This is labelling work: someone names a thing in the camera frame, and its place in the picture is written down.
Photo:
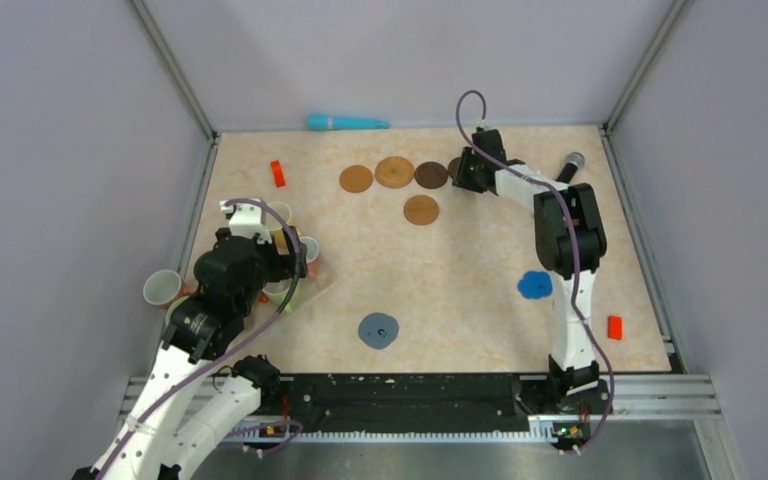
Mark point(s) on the black microphone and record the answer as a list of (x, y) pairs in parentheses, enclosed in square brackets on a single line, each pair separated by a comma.
[(572, 164)]

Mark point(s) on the light green mug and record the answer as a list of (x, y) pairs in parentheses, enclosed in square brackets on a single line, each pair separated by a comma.
[(278, 293)]

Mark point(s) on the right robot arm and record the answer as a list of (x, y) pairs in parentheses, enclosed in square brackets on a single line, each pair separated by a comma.
[(570, 242)]

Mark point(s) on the grey silicone coaster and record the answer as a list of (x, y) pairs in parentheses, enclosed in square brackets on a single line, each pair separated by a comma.
[(378, 330)]

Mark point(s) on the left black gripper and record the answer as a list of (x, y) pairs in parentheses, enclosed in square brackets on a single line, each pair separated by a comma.
[(292, 264)]

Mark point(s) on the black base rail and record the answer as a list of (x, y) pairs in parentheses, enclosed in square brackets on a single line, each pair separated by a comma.
[(435, 406)]

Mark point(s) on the red block at right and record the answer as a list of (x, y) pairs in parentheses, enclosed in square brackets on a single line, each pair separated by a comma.
[(615, 327)]

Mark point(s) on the turquoise microphone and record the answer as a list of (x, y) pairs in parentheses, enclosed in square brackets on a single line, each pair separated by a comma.
[(324, 122)]

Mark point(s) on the blue flower coaster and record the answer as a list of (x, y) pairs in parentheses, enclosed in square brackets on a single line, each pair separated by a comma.
[(535, 285)]

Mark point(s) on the red block near cups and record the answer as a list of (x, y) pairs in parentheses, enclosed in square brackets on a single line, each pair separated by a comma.
[(278, 173)]

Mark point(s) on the light wooden coaster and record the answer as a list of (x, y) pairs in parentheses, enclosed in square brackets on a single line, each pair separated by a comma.
[(356, 179), (421, 210)]

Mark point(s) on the woven rattan coaster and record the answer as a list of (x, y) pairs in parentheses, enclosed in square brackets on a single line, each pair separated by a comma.
[(394, 172)]

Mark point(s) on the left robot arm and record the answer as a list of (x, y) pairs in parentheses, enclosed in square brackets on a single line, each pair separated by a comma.
[(157, 441)]

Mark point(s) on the pink printed mug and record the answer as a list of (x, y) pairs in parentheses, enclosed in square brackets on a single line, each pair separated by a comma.
[(312, 256)]

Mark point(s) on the dark wooden coaster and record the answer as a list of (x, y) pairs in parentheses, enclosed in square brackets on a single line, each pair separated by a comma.
[(453, 169), (431, 175)]

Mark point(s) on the pale green mug off table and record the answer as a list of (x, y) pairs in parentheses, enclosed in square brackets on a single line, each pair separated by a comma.
[(173, 306)]

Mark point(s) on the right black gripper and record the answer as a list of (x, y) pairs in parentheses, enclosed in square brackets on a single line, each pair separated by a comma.
[(460, 180)]

